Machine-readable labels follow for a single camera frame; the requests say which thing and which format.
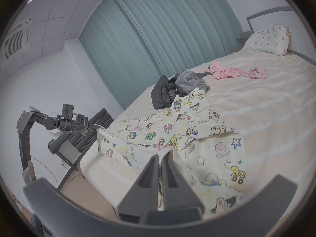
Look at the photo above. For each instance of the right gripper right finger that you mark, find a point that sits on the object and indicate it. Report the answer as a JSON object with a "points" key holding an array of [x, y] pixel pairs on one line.
{"points": [[187, 201]]}

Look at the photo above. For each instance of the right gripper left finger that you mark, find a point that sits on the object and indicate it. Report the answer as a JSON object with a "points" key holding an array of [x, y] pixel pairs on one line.
{"points": [[130, 201]]}

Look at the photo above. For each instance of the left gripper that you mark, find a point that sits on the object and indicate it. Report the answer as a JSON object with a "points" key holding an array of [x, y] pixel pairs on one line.
{"points": [[77, 127]]}

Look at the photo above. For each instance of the white printed pyjama top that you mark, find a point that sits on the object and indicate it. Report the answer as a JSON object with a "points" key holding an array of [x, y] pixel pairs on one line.
{"points": [[172, 122]]}

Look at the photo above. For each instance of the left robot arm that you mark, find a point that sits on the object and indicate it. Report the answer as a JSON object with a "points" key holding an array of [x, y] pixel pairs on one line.
{"points": [[24, 132]]}

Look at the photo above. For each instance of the bed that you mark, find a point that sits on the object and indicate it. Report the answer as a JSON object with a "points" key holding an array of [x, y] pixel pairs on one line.
{"points": [[271, 107]]}

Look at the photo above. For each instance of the dark grey dressing table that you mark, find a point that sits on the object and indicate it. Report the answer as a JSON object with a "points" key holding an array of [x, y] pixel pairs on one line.
{"points": [[66, 149]]}

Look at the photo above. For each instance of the black garment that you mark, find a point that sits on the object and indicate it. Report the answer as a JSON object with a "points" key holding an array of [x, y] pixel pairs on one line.
{"points": [[160, 95]]}

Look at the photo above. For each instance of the ceiling air conditioner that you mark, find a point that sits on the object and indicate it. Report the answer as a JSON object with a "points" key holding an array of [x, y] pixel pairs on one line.
{"points": [[17, 41]]}

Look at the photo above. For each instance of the blue-green curtain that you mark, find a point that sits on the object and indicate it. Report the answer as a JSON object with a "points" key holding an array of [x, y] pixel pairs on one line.
{"points": [[148, 33]]}

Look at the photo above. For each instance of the grey garment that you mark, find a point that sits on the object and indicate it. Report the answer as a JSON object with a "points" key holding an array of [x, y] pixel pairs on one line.
{"points": [[190, 80]]}

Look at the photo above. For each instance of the pink garment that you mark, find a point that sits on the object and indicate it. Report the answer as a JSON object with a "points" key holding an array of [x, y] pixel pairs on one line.
{"points": [[222, 73]]}

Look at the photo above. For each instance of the grey bedside table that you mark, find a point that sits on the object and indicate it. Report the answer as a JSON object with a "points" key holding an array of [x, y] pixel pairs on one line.
{"points": [[243, 34]]}

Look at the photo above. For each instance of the white printed pillow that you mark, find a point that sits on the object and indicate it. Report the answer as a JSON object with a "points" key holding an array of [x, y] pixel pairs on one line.
{"points": [[266, 41]]}

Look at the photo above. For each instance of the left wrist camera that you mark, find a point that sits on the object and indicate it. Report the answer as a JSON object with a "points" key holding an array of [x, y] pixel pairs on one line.
{"points": [[81, 117]]}

